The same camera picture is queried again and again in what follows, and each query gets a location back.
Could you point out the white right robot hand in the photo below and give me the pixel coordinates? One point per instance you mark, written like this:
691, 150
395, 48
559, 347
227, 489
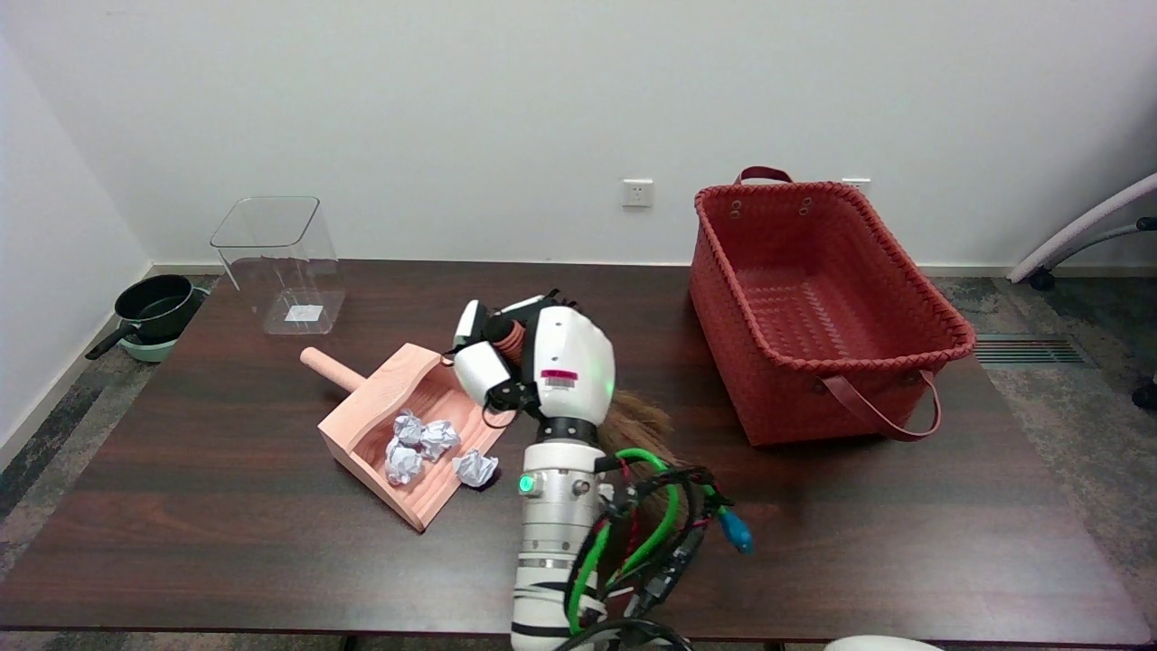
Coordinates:
569, 353

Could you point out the brown straw hand broom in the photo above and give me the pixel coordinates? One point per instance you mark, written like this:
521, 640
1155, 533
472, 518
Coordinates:
637, 420

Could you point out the white paper ball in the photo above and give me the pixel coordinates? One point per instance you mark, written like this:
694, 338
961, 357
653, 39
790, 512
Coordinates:
475, 468
409, 428
439, 438
403, 463

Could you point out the wooden dustpan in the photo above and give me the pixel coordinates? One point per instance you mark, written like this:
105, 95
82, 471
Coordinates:
380, 398

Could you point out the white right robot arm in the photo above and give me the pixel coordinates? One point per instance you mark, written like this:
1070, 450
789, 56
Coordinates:
556, 524

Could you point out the red woven basket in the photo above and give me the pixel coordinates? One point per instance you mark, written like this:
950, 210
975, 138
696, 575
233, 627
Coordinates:
813, 262

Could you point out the white container sticker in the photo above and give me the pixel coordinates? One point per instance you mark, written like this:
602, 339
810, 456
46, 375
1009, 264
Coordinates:
304, 313

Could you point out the clear plastic container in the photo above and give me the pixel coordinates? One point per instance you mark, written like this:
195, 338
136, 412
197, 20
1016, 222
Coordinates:
271, 235

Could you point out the black frying pan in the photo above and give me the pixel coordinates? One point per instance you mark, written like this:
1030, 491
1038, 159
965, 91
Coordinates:
158, 303

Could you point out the teal pot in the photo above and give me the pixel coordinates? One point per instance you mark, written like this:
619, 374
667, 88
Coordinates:
149, 350

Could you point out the floor vent grille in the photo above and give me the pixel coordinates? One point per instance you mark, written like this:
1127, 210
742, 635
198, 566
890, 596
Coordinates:
1035, 351

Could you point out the black chair caster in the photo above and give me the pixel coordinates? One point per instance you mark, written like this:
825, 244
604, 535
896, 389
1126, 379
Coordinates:
1146, 394

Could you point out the white wall socket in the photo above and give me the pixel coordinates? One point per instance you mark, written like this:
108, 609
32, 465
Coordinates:
637, 193
857, 183

